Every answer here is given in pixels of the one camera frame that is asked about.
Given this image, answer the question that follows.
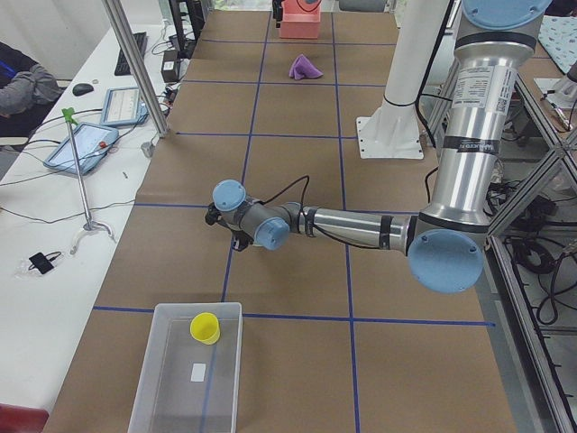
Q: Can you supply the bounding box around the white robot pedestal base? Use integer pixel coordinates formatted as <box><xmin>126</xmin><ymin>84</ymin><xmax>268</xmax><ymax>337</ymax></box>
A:
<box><xmin>356</xmin><ymin>0</ymin><xmax>452</xmax><ymax>160</ymax></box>

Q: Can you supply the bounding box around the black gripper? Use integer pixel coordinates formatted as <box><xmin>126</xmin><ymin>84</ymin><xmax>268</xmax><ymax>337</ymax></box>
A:
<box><xmin>232</xmin><ymin>232</ymin><xmax>252</xmax><ymax>251</ymax></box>

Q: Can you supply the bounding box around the black keyboard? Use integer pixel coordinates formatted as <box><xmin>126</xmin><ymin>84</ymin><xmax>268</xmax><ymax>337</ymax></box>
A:
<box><xmin>114</xmin><ymin>32</ymin><xmax>149</xmax><ymax>77</ymax></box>

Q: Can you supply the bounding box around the black computer mouse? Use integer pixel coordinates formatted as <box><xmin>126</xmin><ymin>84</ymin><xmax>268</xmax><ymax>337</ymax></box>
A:
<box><xmin>72</xmin><ymin>83</ymin><xmax>94</xmax><ymax>97</ymax></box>

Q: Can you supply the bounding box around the small black pouch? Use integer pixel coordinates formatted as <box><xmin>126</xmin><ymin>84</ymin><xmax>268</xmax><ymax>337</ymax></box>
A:
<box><xmin>28</xmin><ymin>251</ymin><xmax>62</xmax><ymax>274</ymax></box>

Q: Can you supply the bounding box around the aluminium frame post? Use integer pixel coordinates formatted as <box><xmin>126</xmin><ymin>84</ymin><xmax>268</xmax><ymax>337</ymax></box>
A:
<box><xmin>102</xmin><ymin>0</ymin><xmax>169</xmax><ymax>138</ymax></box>

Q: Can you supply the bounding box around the black power adapter box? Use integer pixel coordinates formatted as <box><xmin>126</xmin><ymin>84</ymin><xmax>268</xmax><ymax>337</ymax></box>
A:
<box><xmin>160</xmin><ymin>50</ymin><xmax>181</xmax><ymax>83</ymax></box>

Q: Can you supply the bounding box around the clear plastic storage box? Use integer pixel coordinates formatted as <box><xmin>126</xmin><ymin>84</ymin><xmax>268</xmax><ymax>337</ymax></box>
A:
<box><xmin>128</xmin><ymin>302</ymin><xmax>243</xmax><ymax>432</ymax></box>

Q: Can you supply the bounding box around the purple cloth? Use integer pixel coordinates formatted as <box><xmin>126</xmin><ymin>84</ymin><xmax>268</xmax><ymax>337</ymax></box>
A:
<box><xmin>288</xmin><ymin>54</ymin><xmax>324</xmax><ymax>80</ymax></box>

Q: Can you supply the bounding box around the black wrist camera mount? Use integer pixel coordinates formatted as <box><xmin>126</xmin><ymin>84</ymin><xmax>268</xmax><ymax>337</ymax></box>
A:
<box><xmin>205</xmin><ymin>203</ymin><xmax>226</xmax><ymax>227</ymax></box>

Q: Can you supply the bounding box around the seated person grey sweater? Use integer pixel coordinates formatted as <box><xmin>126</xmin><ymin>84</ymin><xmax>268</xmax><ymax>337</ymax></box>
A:
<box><xmin>1</xmin><ymin>42</ymin><xmax>63</xmax><ymax>137</ymax></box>

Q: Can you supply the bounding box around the yellow plastic cup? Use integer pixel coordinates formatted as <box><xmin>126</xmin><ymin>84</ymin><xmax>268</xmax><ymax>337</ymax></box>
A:
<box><xmin>189</xmin><ymin>312</ymin><xmax>221</xmax><ymax>345</ymax></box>

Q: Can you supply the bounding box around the near blue teach pendant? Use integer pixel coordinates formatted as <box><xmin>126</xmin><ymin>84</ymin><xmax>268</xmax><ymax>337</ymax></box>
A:
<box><xmin>43</xmin><ymin>123</ymin><xmax>119</xmax><ymax>175</ymax></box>

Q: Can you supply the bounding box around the blue teach pendant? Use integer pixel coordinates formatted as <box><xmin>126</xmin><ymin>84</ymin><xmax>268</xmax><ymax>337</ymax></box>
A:
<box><xmin>43</xmin><ymin>123</ymin><xmax>119</xmax><ymax>175</ymax></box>
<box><xmin>100</xmin><ymin>87</ymin><xmax>148</xmax><ymax>127</ymax></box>

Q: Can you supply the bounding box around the pink plastic bin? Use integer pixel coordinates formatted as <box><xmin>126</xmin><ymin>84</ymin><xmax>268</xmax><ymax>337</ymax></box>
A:
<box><xmin>273</xmin><ymin>0</ymin><xmax>321</xmax><ymax>40</ymax></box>

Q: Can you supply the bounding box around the far blue teach pendant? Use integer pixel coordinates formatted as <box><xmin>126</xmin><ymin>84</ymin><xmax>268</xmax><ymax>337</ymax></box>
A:
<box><xmin>100</xmin><ymin>87</ymin><xmax>148</xmax><ymax>127</ymax></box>

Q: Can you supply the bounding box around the red object at edge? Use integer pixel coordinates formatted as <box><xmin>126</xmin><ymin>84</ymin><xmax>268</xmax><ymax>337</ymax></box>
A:
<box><xmin>1</xmin><ymin>403</ymin><xmax>49</xmax><ymax>432</ymax></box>

